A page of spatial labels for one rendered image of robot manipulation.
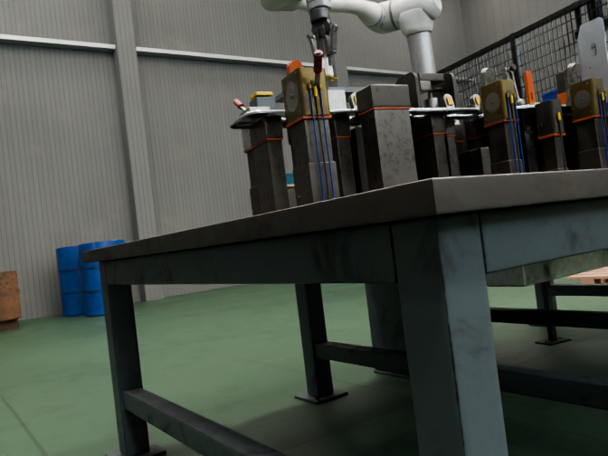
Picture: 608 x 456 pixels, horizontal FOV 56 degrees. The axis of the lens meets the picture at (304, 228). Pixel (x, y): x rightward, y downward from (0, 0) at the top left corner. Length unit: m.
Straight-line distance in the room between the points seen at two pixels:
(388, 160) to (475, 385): 0.89
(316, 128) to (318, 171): 0.10
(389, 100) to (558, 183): 0.81
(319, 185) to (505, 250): 0.68
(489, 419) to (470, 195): 0.27
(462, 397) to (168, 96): 9.48
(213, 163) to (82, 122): 2.22
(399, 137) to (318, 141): 0.26
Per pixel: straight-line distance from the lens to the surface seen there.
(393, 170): 1.51
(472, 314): 0.72
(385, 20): 2.63
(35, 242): 9.05
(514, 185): 0.73
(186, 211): 9.72
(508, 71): 2.40
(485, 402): 0.75
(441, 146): 1.82
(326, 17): 2.15
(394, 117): 1.55
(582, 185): 0.86
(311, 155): 1.37
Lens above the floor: 0.65
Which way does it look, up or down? 1 degrees up
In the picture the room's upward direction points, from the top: 7 degrees counter-clockwise
